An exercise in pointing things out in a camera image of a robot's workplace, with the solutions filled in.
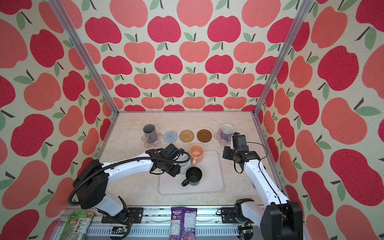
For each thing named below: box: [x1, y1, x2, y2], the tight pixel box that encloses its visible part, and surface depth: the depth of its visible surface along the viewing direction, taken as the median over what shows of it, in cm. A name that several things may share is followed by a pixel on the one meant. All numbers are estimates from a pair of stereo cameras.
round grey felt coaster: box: [163, 130, 179, 143], surface depth 107 cm
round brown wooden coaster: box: [197, 129, 212, 143], surface depth 109 cm
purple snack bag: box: [169, 206, 198, 240], surface depth 72 cm
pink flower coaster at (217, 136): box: [213, 128, 229, 146], surface depth 107 cm
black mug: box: [181, 166, 203, 187], surface depth 82 cm
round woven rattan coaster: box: [179, 129, 195, 143], surface depth 109 cm
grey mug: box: [143, 124, 158, 144], surface depth 98 cm
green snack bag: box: [59, 210, 95, 240], surface depth 72 cm
